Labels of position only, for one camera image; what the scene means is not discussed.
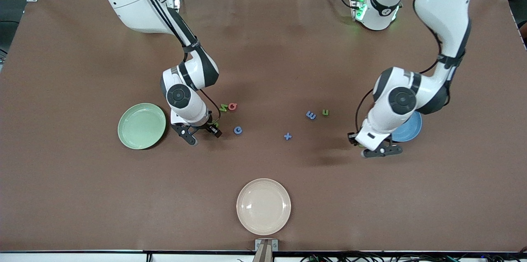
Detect blue plate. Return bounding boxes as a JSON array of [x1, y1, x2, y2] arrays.
[[391, 111, 423, 143]]

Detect brown table mat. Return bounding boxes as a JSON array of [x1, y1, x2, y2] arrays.
[[0, 0, 527, 252]]

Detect light green plate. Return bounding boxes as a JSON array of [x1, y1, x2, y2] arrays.
[[117, 103, 167, 150]]

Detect beige plate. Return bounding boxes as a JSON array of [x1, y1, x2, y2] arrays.
[[236, 178, 291, 236]]

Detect tangled black floor cables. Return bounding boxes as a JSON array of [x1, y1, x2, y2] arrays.
[[301, 251, 527, 262]]

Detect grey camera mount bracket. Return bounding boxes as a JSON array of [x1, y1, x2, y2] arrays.
[[255, 239, 279, 262]]

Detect white front frame rail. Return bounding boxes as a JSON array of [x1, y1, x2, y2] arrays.
[[0, 251, 527, 262]]

